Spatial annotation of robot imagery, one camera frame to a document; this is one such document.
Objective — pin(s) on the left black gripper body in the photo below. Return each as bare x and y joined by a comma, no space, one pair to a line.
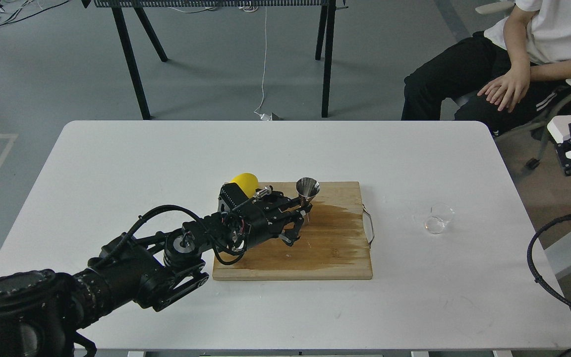
242,222

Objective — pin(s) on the person's hand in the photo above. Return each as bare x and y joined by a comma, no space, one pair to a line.
507,90

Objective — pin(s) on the black metal frame table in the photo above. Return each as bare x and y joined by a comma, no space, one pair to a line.
172,49

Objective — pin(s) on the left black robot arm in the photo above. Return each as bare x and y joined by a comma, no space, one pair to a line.
154,264

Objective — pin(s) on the office chair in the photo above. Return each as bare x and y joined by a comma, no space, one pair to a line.
554,106

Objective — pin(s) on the wooden cutting board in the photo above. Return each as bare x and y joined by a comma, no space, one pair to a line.
332,246

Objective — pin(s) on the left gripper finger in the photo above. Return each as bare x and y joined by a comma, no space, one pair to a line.
297,217
277,201

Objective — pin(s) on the steel double jigger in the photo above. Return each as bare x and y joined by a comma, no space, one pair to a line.
307,188

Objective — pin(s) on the yellow lemon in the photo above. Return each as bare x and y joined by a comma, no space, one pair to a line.
247,182

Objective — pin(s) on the clear glass measuring cup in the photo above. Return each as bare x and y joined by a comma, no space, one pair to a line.
439,218

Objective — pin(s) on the seated person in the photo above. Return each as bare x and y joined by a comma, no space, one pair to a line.
536,34

